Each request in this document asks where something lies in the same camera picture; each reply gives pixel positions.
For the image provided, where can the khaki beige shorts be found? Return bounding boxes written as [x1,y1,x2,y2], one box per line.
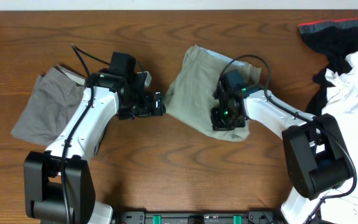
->
[165,45,250,142]

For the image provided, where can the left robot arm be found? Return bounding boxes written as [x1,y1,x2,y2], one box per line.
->
[24,72,165,223]

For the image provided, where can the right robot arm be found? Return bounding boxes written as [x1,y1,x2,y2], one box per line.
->
[211,88,357,223]

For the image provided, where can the folded grey shorts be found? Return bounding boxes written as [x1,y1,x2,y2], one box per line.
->
[11,65,85,146]

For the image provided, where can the white printed t-shirt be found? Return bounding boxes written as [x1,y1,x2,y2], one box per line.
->
[320,51,358,224]

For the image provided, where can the black garment with red trim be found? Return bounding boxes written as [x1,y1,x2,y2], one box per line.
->
[298,18,358,116]

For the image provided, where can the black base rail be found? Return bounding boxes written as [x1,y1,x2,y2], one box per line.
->
[111,210,287,224]

